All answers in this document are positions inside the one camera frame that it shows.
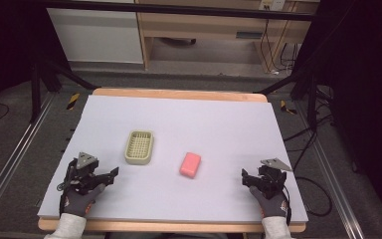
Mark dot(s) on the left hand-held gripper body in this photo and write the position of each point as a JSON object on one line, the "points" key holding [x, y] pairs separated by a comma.
{"points": [[85, 172]]}

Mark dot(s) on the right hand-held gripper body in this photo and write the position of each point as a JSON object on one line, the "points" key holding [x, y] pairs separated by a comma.
{"points": [[272, 177]]}

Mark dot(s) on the person's right hand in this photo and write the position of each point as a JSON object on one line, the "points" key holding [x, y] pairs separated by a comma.
{"points": [[273, 205]]}

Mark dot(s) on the person's left hand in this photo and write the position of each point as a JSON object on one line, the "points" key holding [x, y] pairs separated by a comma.
{"points": [[79, 202]]}

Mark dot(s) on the beige soap dish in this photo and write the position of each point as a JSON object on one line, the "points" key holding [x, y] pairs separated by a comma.
{"points": [[139, 147]]}

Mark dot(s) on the pink soap bar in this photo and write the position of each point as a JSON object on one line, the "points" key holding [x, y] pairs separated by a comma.
{"points": [[190, 165]]}

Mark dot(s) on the white foam board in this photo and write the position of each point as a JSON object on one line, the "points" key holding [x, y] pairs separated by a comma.
{"points": [[192, 132]]}

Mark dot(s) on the yellow black striped tape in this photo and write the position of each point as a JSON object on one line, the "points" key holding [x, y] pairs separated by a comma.
{"points": [[287, 108], [73, 101]]}

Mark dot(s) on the black metal stand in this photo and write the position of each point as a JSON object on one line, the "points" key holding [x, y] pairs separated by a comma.
{"points": [[36, 89], [311, 96]]}

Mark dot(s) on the wooden table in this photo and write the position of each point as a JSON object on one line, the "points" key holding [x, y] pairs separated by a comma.
{"points": [[179, 94]]}

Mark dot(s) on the white cabinet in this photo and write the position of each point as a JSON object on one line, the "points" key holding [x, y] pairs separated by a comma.
{"points": [[96, 36]]}

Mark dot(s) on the wooden desk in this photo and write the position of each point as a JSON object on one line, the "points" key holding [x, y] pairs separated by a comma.
{"points": [[212, 30]]}

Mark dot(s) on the white power outlet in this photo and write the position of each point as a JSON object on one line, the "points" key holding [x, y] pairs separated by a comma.
{"points": [[272, 4]]}

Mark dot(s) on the metal floor rail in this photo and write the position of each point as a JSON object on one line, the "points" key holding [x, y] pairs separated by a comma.
{"points": [[10, 156], [331, 179]]}

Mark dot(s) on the black metal frame bar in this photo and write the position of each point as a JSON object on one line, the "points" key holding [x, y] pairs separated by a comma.
{"points": [[179, 9]]}

